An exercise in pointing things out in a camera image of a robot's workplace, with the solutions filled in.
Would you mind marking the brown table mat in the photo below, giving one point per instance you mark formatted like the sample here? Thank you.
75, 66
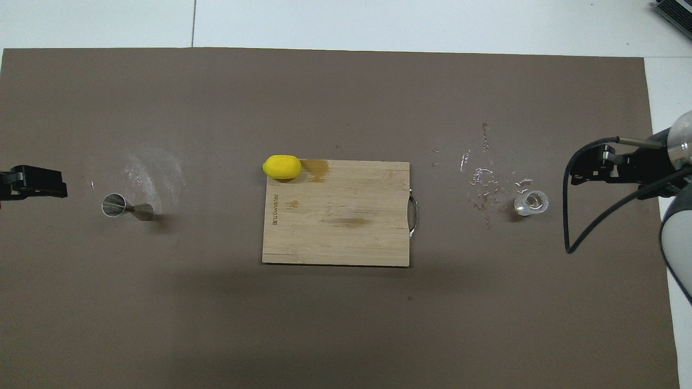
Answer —
162, 297

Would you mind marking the bamboo cutting board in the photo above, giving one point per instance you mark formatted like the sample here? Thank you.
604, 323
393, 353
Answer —
335, 237

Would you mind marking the grey ribbed device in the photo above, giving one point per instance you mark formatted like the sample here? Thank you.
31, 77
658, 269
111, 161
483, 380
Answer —
676, 13

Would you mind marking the small clear glass cup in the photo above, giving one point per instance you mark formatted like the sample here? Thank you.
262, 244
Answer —
532, 203

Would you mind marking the yellow lemon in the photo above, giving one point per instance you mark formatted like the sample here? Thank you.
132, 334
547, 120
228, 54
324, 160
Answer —
282, 167

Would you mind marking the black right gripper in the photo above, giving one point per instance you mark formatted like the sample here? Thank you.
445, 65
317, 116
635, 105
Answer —
646, 167

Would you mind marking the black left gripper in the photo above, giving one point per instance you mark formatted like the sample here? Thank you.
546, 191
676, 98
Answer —
6, 186

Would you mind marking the steel double jigger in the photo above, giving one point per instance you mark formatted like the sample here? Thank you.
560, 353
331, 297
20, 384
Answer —
113, 205

